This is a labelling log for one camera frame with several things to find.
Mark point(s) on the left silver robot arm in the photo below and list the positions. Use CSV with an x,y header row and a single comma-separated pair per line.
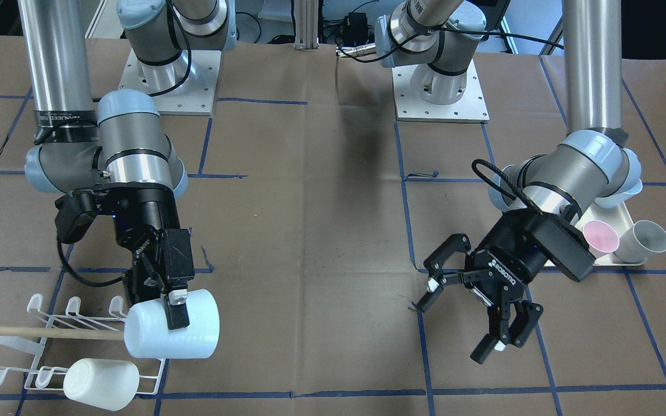
x,y
543,198

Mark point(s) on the aluminium frame post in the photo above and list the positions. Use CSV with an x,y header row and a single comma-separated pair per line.
x,y
306,17

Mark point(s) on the pale green white cup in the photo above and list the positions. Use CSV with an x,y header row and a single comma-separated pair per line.
x,y
106,384

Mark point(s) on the pink plastic cup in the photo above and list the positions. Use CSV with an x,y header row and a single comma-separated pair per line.
x,y
601,237

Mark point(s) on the light blue plastic cup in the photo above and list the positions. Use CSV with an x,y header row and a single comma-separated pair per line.
x,y
611,201

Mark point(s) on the grey plastic cup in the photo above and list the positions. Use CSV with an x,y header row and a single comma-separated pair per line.
x,y
643,240

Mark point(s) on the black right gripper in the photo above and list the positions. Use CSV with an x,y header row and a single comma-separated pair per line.
x,y
147,218

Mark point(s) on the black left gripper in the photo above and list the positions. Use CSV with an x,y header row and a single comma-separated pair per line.
x,y
512,255

